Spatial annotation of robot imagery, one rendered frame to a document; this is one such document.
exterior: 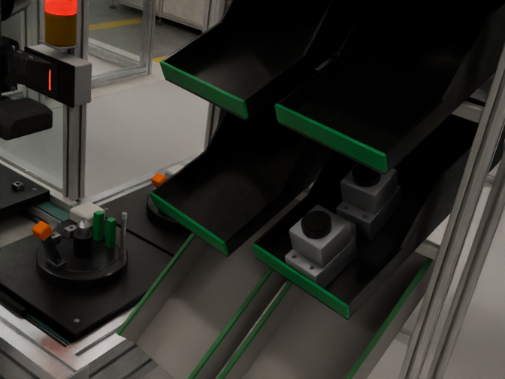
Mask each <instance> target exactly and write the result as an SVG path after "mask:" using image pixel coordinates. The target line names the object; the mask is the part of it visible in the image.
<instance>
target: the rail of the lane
mask: <svg viewBox="0 0 505 379"><path fill-rule="evenodd" d="M25 319H26V308H25V307H23V306H22V305H21V304H19V303H18V302H16V301H15V300H13V299H12V298H11V297H10V296H8V295H6V294H5V293H3V292H2V291H1V290H0V379H89V365H88V363H86V362H84V361H83V360H82V359H81V358H79V357H78V356H76V355H75V354H73V353H72V352H71V351H70V350H68V349H66V348H65V347H63V346H62V345H61V344H60V343H58V342H57V341H55V340H54V339H52V338H51V337H50V336H48V335H47V334H45V333H44V332H42V331H41V330H40V329H38V328H37V327H36V326H34V325H32V324H31V323H30V322H29V321H27V320H25Z"/></svg>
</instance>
